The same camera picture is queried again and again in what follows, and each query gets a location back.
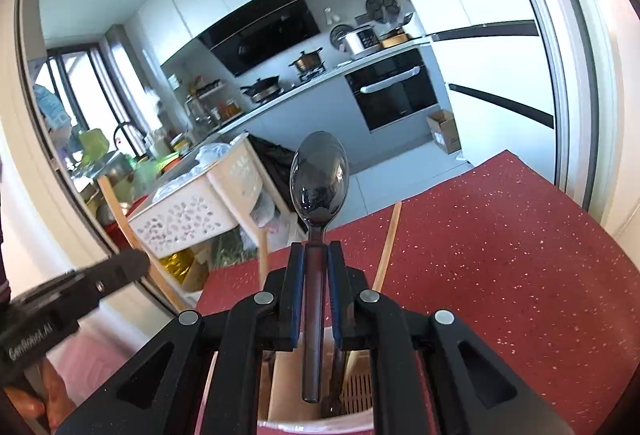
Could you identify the person's left hand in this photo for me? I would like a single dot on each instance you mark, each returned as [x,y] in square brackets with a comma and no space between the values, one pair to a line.
[20,407]

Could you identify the black wok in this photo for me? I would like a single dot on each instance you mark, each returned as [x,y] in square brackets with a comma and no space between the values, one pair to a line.
[262,87]

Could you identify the metal cooking pot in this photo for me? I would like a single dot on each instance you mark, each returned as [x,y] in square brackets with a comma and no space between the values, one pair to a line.
[306,60]

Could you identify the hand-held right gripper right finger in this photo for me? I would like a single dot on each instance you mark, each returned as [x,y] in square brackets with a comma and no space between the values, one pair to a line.
[336,290]

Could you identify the black built-in oven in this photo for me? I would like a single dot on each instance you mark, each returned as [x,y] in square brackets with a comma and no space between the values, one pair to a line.
[392,90]

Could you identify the bamboo chopstick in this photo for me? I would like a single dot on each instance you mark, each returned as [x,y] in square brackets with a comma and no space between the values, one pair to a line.
[390,240]

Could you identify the cardboard box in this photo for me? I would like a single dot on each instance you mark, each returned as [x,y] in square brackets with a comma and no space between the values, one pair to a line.
[444,131]

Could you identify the white refrigerator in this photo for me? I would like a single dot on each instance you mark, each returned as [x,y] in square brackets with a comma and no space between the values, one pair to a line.
[490,15]

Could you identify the white sliding door frame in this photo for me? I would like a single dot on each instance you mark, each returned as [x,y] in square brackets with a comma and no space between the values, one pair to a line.
[555,40]

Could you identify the silver rice cooker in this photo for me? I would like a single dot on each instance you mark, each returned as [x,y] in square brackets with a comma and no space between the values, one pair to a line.
[362,39]

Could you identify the white spice rack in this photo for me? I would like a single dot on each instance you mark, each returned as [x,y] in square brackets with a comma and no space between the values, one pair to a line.
[210,100]

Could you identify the large round black rack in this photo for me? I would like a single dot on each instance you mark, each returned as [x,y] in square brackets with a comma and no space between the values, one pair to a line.
[382,5]

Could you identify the wooden tray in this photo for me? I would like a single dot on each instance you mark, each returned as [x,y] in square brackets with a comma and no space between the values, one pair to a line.
[395,36]

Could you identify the black range hood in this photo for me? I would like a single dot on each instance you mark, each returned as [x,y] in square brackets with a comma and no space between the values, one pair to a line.
[260,35]

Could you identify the white plastic utensil holder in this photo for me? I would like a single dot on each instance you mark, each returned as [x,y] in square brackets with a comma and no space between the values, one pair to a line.
[360,390]

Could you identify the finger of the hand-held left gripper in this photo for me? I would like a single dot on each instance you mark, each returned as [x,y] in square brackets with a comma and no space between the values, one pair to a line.
[122,265]

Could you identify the gas stove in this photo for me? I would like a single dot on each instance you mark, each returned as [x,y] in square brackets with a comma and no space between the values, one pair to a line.
[312,76]

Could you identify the white perforated storage cart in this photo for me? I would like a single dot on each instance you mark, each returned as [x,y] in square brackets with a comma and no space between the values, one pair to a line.
[195,210]

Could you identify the small round black rack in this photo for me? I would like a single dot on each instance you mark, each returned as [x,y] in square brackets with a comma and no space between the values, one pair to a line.
[340,32]

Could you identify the black plastic bag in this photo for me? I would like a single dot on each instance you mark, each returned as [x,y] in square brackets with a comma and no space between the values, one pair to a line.
[272,165]

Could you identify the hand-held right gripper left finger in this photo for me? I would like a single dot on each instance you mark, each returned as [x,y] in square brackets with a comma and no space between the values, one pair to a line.
[298,290]

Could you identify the grey base cabinets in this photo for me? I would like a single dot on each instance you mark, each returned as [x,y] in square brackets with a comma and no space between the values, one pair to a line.
[320,115]

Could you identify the black kitchen faucet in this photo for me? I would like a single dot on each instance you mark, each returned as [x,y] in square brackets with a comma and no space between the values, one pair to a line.
[122,127]

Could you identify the blue white carton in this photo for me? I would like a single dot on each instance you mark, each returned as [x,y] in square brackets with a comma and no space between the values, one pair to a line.
[47,105]

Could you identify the green plastic bin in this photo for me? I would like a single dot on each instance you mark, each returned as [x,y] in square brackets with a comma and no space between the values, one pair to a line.
[92,142]

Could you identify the gold foil package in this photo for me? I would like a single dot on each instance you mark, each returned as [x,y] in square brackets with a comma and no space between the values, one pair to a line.
[177,265]

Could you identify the dark metal spoon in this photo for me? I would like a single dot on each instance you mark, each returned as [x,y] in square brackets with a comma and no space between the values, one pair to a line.
[334,395]
[320,180]

